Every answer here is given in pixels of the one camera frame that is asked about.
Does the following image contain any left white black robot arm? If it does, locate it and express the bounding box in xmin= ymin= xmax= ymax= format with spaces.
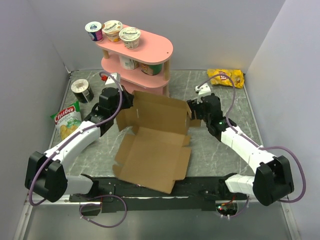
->
xmin=24 ymin=87 xmax=134 ymax=203

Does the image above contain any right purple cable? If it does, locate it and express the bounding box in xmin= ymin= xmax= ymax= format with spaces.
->
xmin=199 ymin=75 xmax=307 ymax=204

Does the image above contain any green can on middle shelf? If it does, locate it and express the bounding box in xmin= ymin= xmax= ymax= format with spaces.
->
xmin=139 ymin=63 xmax=163 ymax=76

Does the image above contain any white cup on middle shelf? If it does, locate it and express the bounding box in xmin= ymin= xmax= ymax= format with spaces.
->
xmin=119 ymin=55 xmax=139 ymax=71

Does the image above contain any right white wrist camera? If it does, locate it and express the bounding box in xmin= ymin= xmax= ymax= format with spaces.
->
xmin=195 ymin=83 xmax=212 ymax=104

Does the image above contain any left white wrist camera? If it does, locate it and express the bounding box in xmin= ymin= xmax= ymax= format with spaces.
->
xmin=100 ymin=72 xmax=121 ymax=86

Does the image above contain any black can with white lid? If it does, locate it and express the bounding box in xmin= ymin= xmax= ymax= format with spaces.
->
xmin=71 ymin=79 xmax=94 ymax=104

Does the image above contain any brown cardboard box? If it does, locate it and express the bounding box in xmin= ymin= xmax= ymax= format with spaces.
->
xmin=112 ymin=91 xmax=200 ymax=194

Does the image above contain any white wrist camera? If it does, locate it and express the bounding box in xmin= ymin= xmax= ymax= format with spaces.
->
xmin=195 ymin=83 xmax=212 ymax=104
xmin=100 ymin=72 xmax=121 ymax=86

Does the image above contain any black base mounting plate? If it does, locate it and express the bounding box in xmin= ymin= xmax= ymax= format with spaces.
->
xmin=69 ymin=176 xmax=247 ymax=213

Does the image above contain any white Chobani yogurt cup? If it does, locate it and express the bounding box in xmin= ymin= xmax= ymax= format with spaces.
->
xmin=119 ymin=27 xmax=141 ymax=50

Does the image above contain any orange Chobani yogurt cup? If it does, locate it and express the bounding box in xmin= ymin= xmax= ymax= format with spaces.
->
xmin=102 ymin=20 xmax=123 ymax=42

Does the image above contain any green Chuba chips bag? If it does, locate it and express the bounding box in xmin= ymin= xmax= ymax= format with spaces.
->
xmin=50 ymin=101 xmax=82 ymax=140

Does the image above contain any pink three-tier shelf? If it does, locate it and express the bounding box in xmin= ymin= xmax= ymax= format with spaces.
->
xmin=96 ymin=30 xmax=174 ymax=97

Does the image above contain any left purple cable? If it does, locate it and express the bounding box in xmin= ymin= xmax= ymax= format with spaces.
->
xmin=27 ymin=70 xmax=124 ymax=207

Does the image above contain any yellow Lays chips bag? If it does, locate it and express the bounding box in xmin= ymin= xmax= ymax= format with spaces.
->
xmin=207 ymin=68 xmax=245 ymax=89

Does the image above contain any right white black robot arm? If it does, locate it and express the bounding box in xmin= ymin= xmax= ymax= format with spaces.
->
xmin=186 ymin=93 xmax=295 ymax=206

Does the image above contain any blue white yogurt cup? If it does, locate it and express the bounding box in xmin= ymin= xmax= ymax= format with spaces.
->
xmin=85 ymin=21 xmax=103 ymax=42

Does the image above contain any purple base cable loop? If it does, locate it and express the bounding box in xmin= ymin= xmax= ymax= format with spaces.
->
xmin=79 ymin=194 xmax=128 ymax=228

